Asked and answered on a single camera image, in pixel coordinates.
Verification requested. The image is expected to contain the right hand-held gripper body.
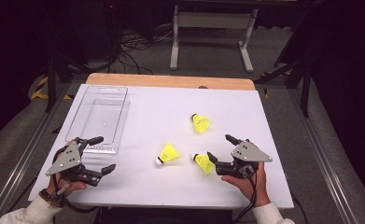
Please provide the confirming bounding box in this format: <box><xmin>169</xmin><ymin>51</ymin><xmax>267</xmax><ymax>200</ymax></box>
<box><xmin>215</xmin><ymin>138</ymin><xmax>274</xmax><ymax>180</ymax></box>

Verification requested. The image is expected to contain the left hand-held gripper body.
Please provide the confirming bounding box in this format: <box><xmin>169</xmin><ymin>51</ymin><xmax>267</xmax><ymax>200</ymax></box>
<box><xmin>45</xmin><ymin>136</ymin><xmax>105</xmax><ymax>188</ymax></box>

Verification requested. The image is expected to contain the yellow shuttlecock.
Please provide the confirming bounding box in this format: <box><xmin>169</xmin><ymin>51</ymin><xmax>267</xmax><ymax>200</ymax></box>
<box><xmin>191</xmin><ymin>152</ymin><xmax>217</xmax><ymax>175</ymax></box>
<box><xmin>154</xmin><ymin>142</ymin><xmax>182</xmax><ymax>167</ymax></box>
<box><xmin>190</xmin><ymin>113</ymin><xmax>212</xmax><ymax>134</ymax></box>

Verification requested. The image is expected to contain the clear plastic container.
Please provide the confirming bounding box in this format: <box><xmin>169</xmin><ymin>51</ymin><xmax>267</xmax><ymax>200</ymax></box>
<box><xmin>64</xmin><ymin>85</ymin><xmax>132</xmax><ymax>156</ymax></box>

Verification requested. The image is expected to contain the person's left hand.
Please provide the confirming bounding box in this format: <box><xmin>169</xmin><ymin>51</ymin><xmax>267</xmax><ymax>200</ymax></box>
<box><xmin>46</xmin><ymin>139</ymin><xmax>88</xmax><ymax>198</ymax></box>

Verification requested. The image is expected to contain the person's right hand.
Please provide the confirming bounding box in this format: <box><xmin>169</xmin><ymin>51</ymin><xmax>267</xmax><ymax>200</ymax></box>
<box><xmin>220</xmin><ymin>161</ymin><xmax>272</xmax><ymax>208</ymax></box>

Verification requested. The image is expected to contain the white table cover sheet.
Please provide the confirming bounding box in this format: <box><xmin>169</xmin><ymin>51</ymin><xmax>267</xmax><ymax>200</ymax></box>
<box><xmin>28</xmin><ymin>83</ymin><xmax>295</xmax><ymax>210</ymax></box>

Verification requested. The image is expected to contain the yellow black hazard tape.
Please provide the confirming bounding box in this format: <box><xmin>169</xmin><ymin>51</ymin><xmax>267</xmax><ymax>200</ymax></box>
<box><xmin>30</xmin><ymin>76</ymin><xmax>74</xmax><ymax>101</ymax></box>

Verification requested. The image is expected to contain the black tripod stand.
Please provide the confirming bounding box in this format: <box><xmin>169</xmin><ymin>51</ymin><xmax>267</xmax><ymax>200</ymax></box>
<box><xmin>44</xmin><ymin>52</ymin><xmax>92</xmax><ymax>113</ymax></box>
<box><xmin>254</xmin><ymin>57</ymin><xmax>313</xmax><ymax>119</ymax></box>

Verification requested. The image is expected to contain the right hand-held gripper black cable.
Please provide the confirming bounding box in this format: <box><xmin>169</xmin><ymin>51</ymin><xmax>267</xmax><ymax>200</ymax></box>
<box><xmin>232</xmin><ymin>166</ymin><xmax>260</xmax><ymax>224</ymax></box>

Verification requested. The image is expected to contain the hand-held gripper black cable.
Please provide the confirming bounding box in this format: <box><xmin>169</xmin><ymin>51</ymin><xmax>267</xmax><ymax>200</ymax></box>
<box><xmin>232</xmin><ymin>166</ymin><xmax>260</xmax><ymax>224</ymax></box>
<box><xmin>51</xmin><ymin>146</ymin><xmax>99</xmax><ymax>215</ymax></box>

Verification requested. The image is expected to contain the beaded bracelet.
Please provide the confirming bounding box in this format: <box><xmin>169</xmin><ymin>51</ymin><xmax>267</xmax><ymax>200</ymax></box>
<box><xmin>38</xmin><ymin>188</ymin><xmax>64</xmax><ymax>209</ymax></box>

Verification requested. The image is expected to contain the aluminium floor rail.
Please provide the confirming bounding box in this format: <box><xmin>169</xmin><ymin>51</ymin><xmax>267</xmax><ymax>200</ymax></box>
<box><xmin>0</xmin><ymin>83</ymin><xmax>76</xmax><ymax>224</ymax></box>
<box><xmin>287</xmin><ymin>88</ymin><xmax>360</xmax><ymax>224</ymax></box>

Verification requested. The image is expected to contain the left hand-held gripper black cable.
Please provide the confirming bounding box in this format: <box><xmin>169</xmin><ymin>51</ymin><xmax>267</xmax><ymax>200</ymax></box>
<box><xmin>51</xmin><ymin>146</ymin><xmax>99</xmax><ymax>215</ymax></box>

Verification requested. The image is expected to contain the tangle of black floor cables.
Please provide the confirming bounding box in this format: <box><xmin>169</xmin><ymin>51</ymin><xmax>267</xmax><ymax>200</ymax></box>
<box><xmin>106</xmin><ymin>26</ymin><xmax>175</xmax><ymax>76</ymax></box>

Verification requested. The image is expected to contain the white metal stand frame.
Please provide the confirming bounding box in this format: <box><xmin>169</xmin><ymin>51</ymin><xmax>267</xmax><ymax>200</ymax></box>
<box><xmin>169</xmin><ymin>4</ymin><xmax>259</xmax><ymax>74</ymax></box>

